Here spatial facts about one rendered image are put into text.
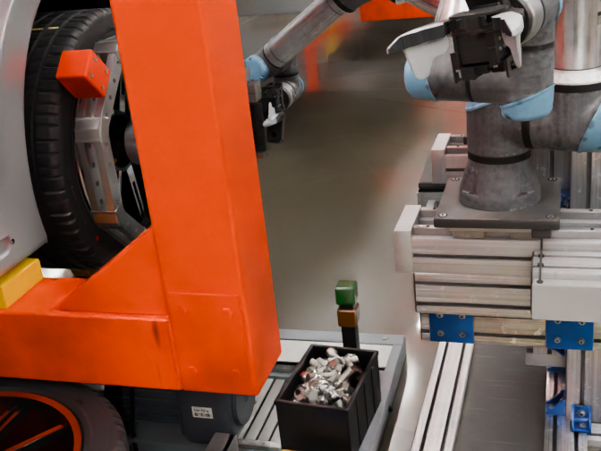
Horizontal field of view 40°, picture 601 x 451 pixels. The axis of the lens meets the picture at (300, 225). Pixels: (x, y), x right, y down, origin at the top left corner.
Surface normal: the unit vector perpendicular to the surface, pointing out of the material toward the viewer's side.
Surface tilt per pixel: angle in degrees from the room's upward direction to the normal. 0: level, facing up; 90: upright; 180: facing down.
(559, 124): 87
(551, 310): 90
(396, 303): 0
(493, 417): 0
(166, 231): 90
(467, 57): 90
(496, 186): 72
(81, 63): 45
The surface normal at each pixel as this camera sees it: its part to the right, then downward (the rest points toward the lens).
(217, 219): -0.27, 0.40
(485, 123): -0.58, 0.36
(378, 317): -0.11, -0.92
